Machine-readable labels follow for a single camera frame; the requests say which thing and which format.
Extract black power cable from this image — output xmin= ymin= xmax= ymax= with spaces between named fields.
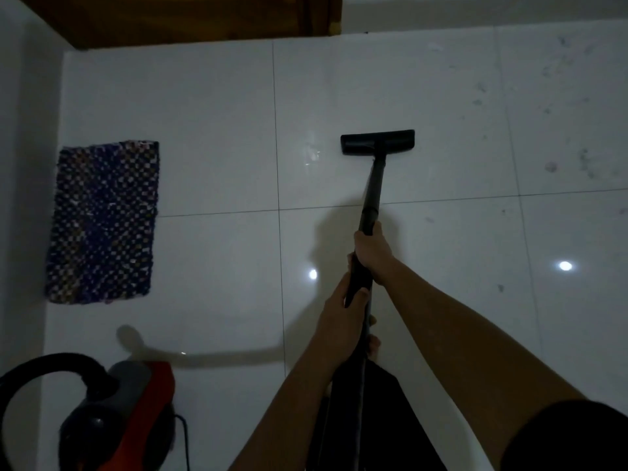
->
xmin=174 ymin=414 xmax=192 ymax=471

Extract person's black sleeve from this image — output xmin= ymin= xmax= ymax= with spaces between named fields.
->
xmin=499 ymin=399 xmax=628 ymax=471

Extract person's black trousers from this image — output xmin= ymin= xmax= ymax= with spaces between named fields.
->
xmin=305 ymin=358 xmax=448 ymax=471

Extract blue checkered woven mat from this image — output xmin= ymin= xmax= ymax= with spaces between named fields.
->
xmin=45 ymin=140 xmax=160 ymax=305

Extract black vacuum hose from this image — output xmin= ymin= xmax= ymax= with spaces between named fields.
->
xmin=0 ymin=352 xmax=119 ymax=439

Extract brown wooden door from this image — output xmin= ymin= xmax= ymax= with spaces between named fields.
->
xmin=14 ymin=0 xmax=343 ymax=50

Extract red and grey vacuum cleaner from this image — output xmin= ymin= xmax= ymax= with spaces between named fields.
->
xmin=58 ymin=360 xmax=177 ymax=471

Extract person's right hand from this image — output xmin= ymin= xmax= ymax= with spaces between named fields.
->
xmin=347 ymin=221 xmax=396 ymax=287

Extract person's right forearm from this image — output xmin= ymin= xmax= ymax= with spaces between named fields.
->
xmin=377 ymin=262 xmax=587 ymax=469

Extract black vacuum wand with nozzle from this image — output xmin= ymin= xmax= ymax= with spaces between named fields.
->
xmin=328 ymin=130 xmax=416 ymax=471

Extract person's left forearm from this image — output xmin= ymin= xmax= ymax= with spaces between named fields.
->
xmin=229 ymin=345 xmax=345 ymax=471

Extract person's left hand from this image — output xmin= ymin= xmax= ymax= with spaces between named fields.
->
xmin=313 ymin=274 xmax=382 ymax=369

